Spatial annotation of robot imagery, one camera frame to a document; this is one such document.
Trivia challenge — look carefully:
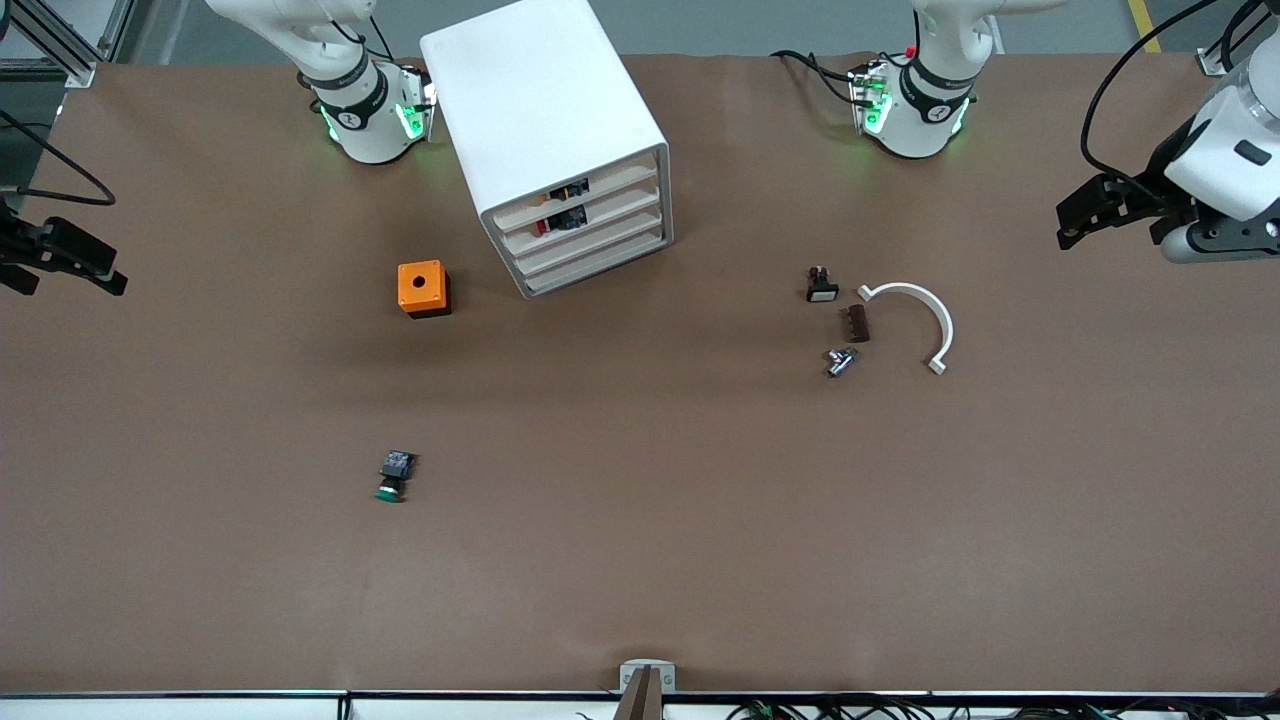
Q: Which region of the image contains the white drawer cabinet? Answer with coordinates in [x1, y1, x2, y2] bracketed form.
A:
[420, 0, 674, 300]

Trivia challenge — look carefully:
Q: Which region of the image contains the black base power cable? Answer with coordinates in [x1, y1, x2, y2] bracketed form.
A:
[770, 50, 863, 106]

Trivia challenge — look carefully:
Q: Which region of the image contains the white curved plastic bracket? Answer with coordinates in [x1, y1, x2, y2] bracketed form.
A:
[857, 282, 955, 376]

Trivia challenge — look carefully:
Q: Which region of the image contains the green push button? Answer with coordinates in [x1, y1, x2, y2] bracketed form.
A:
[375, 450, 419, 503]

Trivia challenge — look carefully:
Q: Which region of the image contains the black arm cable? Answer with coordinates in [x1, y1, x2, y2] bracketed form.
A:
[1080, 0, 1271, 201]
[0, 108, 117, 207]

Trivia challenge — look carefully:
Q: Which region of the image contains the white plastic drawer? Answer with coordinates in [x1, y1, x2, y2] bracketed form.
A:
[510, 205, 669, 279]

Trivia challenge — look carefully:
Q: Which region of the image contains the grey metal table bracket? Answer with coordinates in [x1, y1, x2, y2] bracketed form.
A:
[619, 659, 677, 694]

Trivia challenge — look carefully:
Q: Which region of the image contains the orange button enclosure box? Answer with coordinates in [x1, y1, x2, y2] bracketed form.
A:
[397, 260, 452, 320]

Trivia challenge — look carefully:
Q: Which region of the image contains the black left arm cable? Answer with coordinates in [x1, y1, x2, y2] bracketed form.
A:
[1080, 0, 1271, 201]

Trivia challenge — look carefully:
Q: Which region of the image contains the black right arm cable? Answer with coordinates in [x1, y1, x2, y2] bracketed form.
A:
[0, 108, 117, 207]

